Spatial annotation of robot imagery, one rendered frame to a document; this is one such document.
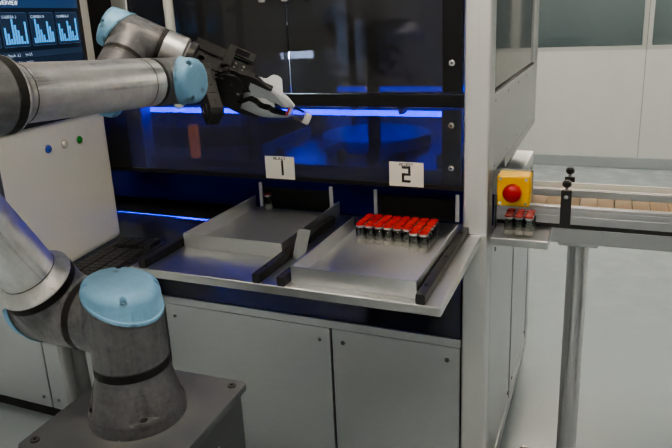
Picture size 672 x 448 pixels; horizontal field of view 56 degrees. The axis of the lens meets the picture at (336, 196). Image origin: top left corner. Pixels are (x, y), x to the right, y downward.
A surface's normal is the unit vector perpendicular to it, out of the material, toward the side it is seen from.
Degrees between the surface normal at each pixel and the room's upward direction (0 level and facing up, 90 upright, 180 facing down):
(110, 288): 7
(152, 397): 72
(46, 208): 90
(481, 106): 90
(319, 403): 90
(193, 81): 90
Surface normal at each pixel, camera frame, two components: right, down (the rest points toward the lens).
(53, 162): 0.96, 0.03
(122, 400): -0.03, -0.04
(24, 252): 0.86, 0.16
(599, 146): -0.38, 0.26
